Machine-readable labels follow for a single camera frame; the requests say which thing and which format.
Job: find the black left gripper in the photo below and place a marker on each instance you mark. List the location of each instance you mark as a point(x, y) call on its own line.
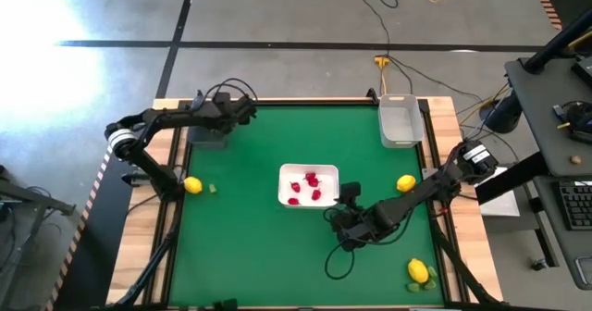
point(226, 116)

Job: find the black desk leg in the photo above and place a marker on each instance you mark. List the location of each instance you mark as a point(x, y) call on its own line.
point(513, 179)

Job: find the black diagonal frame strut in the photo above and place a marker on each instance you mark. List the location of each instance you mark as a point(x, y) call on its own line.
point(462, 269)
point(152, 264)

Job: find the clear plastic bin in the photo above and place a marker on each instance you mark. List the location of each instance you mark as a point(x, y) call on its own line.
point(205, 139)

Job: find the black caster wheel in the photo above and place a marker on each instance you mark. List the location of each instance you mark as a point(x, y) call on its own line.
point(539, 265)

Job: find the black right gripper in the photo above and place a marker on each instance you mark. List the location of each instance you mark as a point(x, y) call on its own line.
point(353, 227)

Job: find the red cherries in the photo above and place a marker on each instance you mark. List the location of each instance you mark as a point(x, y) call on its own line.
point(316, 194)
point(295, 187)

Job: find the black headset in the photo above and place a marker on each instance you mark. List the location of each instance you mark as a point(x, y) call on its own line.
point(580, 116)

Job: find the grey stand legs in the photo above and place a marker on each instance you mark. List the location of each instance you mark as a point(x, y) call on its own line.
point(32, 199)

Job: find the small brown ball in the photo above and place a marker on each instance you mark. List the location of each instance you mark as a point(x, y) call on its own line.
point(575, 159)

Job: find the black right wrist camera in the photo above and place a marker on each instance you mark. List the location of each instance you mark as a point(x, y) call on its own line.
point(350, 193)

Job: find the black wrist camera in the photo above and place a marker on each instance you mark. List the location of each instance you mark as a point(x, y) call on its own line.
point(350, 193)
point(221, 99)

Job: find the white sheet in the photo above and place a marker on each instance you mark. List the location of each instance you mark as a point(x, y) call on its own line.
point(504, 204)

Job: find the yellow power plug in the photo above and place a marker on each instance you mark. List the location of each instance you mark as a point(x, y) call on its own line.
point(381, 61)

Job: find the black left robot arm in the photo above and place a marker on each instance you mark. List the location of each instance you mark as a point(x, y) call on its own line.
point(148, 167)

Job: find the wooden table border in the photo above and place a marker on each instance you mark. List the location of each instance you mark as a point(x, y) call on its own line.
point(139, 237)

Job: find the black keyboard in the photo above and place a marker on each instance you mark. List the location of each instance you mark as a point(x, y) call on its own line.
point(578, 204)

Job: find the small red pepper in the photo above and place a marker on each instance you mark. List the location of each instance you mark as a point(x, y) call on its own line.
point(314, 182)
point(293, 201)
point(310, 176)

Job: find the yellow lemon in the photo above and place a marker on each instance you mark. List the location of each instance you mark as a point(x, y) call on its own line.
point(406, 183)
point(193, 185)
point(417, 270)

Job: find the white plastic basket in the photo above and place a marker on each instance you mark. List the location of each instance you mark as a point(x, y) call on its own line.
point(287, 174)
point(400, 126)

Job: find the small black bracket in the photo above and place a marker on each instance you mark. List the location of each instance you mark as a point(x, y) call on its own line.
point(372, 94)

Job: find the round black base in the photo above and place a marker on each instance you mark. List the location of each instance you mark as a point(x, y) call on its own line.
point(501, 114)

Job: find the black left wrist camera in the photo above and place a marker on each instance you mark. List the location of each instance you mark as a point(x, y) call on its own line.
point(221, 99)

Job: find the black table frame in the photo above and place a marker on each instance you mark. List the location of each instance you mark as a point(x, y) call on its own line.
point(300, 103)

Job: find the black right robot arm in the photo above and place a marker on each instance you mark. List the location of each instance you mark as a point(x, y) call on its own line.
point(416, 195)

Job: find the black monitor pole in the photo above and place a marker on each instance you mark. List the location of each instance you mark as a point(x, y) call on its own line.
point(555, 42)

